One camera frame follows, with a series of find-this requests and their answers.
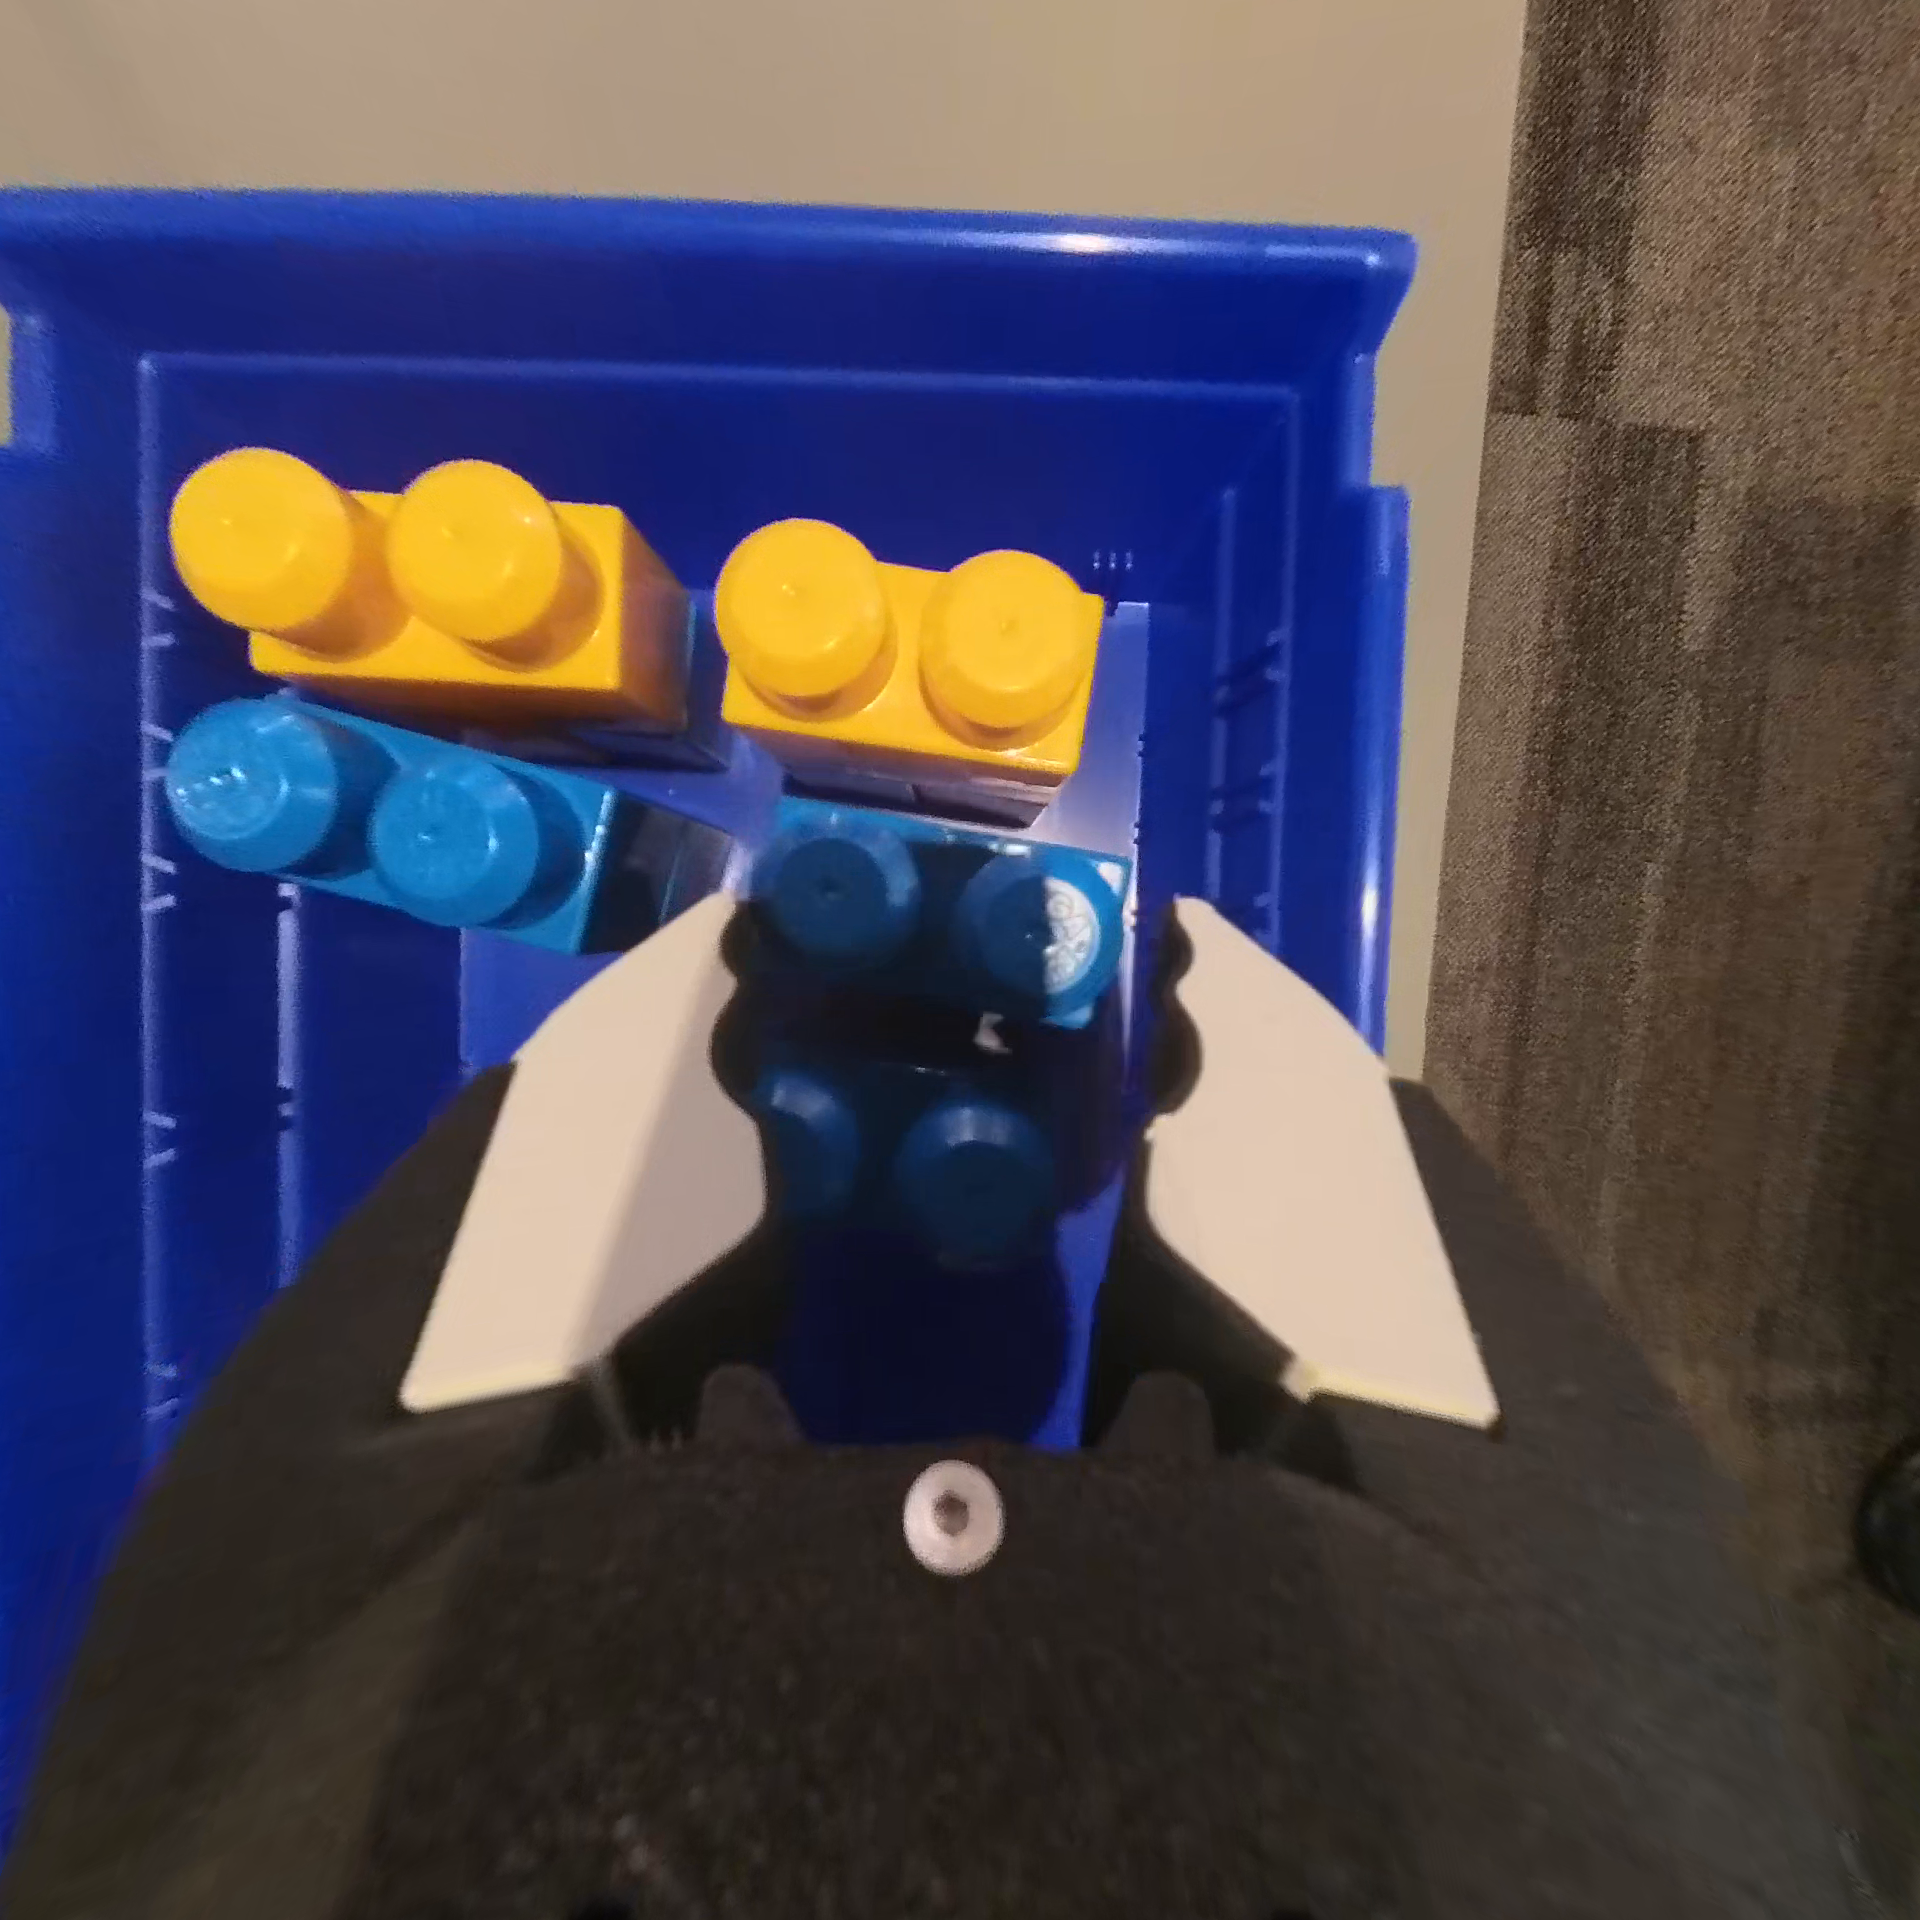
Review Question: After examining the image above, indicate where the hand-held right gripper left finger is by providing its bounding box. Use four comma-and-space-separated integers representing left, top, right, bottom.
398, 896, 775, 1419

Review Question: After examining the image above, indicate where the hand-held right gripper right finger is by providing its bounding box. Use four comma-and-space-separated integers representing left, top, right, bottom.
1143, 896, 1502, 1427

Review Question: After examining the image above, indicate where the yellow mega block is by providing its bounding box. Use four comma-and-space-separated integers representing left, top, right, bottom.
710, 516, 1105, 788
166, 449, 695, 737

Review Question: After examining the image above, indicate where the blue plastic bin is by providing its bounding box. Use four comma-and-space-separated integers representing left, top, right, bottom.
0, 187, 1420, 1517

